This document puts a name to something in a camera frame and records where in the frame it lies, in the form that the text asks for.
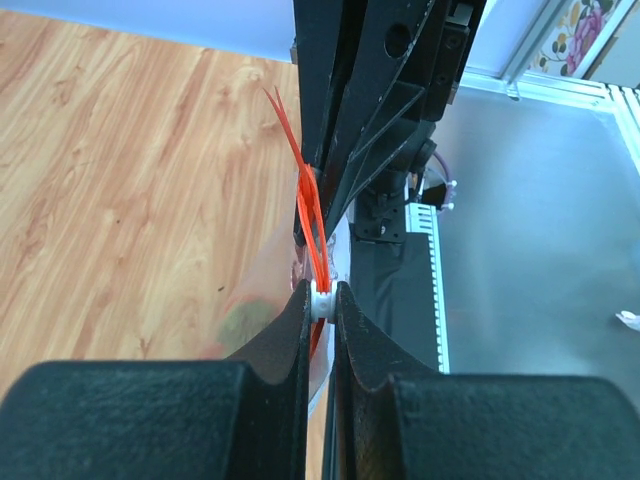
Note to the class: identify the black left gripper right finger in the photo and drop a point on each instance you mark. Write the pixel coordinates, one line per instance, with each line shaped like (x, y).
(538, 427)

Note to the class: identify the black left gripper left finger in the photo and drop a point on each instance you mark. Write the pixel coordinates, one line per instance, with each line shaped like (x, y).
(244, 417)

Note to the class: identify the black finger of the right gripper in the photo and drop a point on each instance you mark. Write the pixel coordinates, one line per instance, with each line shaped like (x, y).
(319, 31)

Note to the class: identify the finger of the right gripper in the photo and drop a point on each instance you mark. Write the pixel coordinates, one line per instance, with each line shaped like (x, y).
(398, 65)

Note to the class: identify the orange zip top bag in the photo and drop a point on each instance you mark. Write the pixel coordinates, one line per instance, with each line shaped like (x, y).
(299, 249)

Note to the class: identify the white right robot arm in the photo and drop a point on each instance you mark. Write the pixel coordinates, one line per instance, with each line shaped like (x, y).
(494, 244)

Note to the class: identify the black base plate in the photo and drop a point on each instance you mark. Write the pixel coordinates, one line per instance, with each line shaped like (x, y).
(387, 401)

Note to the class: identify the white slotted cable duct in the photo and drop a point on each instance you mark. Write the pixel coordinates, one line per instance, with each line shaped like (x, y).
(423, 219)

